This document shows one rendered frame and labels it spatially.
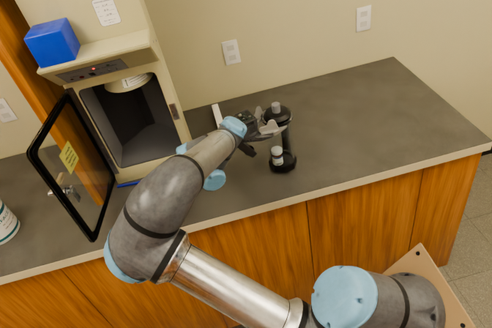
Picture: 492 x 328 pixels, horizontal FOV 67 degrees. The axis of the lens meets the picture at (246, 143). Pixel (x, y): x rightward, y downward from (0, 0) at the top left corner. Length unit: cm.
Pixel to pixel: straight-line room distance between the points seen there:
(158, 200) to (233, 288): 23
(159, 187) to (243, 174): 73
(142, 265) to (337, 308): 37
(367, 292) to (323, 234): 84
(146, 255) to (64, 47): 64
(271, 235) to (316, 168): 31
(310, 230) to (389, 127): 51
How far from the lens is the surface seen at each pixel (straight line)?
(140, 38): 116
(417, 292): 86
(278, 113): 125
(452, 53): 228
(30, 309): 175
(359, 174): 136
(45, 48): 117
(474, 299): 226
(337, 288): 76
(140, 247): 75
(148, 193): 71
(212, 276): 77
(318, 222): 150
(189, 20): 167
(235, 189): 136
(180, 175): 72
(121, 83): 133
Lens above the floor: 192
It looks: 39 degrees down
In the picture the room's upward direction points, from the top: 13 degrees counter-clockwise
